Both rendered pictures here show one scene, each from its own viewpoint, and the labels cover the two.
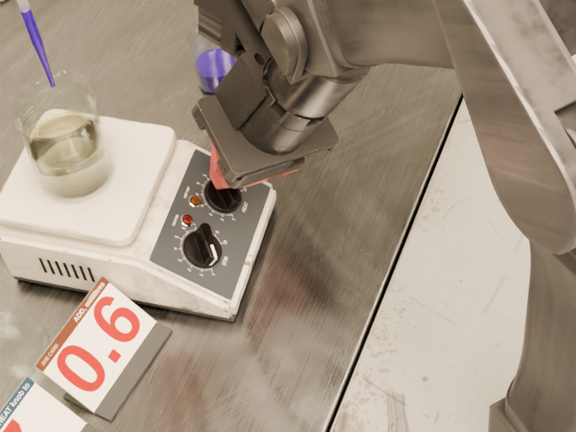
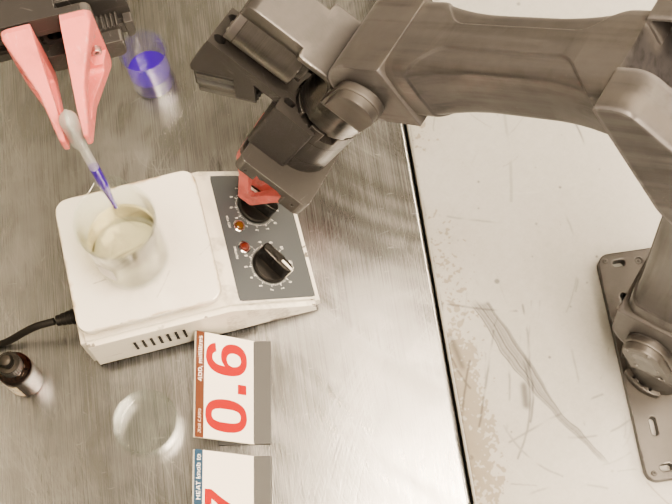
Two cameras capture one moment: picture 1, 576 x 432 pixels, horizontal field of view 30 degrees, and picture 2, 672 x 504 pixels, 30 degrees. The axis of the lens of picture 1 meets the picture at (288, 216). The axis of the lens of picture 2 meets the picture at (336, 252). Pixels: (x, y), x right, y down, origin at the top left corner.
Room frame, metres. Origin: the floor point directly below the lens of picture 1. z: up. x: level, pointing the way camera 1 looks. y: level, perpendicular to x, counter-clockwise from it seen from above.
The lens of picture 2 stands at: (0.16, 0.20, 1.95)
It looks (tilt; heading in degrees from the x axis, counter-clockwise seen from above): 70 degrees down; 330
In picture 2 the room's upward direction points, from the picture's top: 5 degrees counter-clockwise
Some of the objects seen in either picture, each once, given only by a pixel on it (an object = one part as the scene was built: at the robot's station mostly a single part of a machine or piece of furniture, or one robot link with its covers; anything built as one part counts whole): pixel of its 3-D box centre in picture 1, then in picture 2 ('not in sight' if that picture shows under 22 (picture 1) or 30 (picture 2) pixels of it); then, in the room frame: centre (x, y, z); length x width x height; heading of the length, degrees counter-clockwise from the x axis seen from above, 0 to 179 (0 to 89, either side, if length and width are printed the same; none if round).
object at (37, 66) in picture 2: not in sight; (73, 77); (0.59, 0.14, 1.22); 0.09 x 0.07 x 0.07; 160
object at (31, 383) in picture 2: not in sight; (15, 370); (0.56, 0.29, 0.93); 0.03 x 0.03 x 0.07
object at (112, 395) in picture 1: (105, 347); (233, 387); (0.44, 0.15, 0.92); 0.09 x 0.06 x 0.04; 147
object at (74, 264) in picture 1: (126, 212); (176, 261); (0.56, 0.13, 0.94); 0.22 x 0.13 x 0.08; 70
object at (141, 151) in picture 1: (86, 174); (137, 250); (0.57, 0.16, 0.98); 0.12 x 0.12 x 0.01; 70
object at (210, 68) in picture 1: (214, 57); (147, 65); (0.74, 0.05, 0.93); 0.04 x 0.04 x 0.06
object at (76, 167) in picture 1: (69, 141); (124, 236); (0.57, 0.16, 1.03); 0.07 x 0.06 x 0.08; 158
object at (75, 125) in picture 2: not in sight; (78, 130); (0.56, 0.16, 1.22); 0.01 x 0.01 x 0.04; 70
